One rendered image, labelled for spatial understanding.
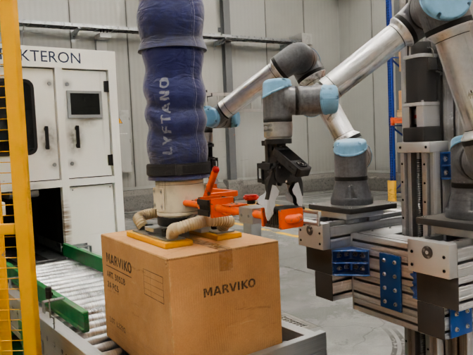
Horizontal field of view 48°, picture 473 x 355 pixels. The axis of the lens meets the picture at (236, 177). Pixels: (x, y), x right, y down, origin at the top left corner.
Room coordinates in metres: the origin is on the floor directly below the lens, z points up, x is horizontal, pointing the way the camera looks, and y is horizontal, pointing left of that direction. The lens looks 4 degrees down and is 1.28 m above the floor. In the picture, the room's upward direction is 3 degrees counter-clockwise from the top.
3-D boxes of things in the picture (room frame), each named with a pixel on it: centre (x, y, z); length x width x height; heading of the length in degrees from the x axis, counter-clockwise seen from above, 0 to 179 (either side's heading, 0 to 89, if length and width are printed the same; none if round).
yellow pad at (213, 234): (1.94, 0.12, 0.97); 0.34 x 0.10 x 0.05; 32
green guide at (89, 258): (3.01, 0.69, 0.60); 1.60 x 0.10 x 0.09; 36
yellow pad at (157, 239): (1.84, 0.28, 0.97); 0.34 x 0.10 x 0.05; 32
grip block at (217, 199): (1.68, 0.07, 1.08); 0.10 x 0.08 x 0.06; 122
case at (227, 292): (1.89, 0.20, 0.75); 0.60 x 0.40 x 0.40; 32
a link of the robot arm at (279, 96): (1.40, -0.12, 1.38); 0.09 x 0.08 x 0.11; 86
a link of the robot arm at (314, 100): (1.42, -0.22, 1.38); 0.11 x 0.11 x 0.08; 86
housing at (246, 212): (1.50, -0.05, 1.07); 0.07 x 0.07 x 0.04; 32
